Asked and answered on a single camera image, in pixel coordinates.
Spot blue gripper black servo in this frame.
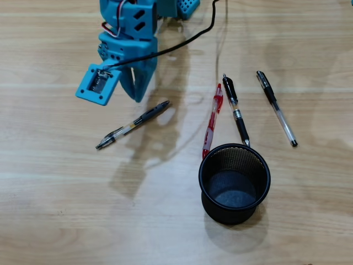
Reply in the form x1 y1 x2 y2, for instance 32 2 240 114
98 31 158 103

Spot grey grip clear pen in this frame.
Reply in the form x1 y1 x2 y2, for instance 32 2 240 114
95 100 170 151

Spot red gel pen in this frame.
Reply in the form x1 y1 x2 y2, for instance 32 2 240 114
201 83 224 160

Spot black grip retractable pen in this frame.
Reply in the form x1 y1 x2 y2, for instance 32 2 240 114
222 73 251 147

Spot clear capped black pen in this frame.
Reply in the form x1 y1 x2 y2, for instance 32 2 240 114
256 70 298 147

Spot black mesh pen holder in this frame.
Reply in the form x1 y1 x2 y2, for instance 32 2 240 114
198 142 271 226

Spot white red servo wires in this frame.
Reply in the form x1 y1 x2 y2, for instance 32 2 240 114
101 0 130 38

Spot black camera cable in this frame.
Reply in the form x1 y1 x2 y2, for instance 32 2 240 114
103 0 221 73

